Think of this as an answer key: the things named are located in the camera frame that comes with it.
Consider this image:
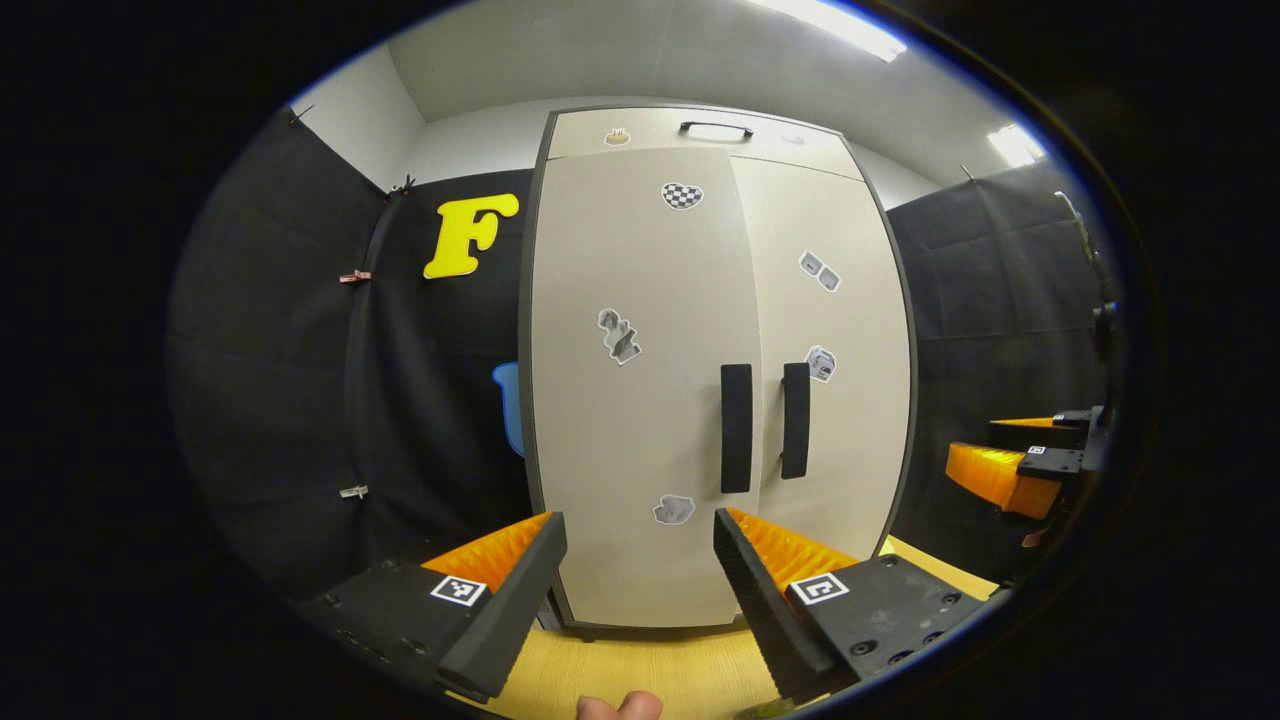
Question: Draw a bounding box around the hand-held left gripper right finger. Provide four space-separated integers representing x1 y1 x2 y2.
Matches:
711 506 993 705

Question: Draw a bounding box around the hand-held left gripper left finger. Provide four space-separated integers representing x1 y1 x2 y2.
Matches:
298 511 569 704

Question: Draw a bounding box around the white cabinet door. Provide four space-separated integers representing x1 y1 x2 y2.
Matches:
728 155 913 563
530 147 766 629

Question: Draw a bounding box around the white and grey cabinet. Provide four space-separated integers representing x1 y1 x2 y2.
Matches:
518 103 919 641

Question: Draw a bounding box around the white cabinet drawer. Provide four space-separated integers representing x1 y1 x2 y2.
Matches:
548 108 866 182

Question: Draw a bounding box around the black backdrop cloth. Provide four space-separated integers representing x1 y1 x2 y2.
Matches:
885 160 1128 583
168 105 537 603

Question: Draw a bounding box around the small ceiling light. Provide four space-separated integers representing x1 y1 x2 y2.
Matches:
987 122 1047 169

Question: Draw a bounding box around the long ceiling light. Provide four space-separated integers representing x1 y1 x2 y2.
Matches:
750 0 909 64

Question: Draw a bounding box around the black left door handle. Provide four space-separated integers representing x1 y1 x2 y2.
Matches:
720 364 754 495

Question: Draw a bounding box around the black door handle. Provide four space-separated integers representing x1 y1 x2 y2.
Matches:
720 364 754 495
780 362 812 481

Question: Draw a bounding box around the black right door handle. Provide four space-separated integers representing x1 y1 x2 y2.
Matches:
780 362 812 481

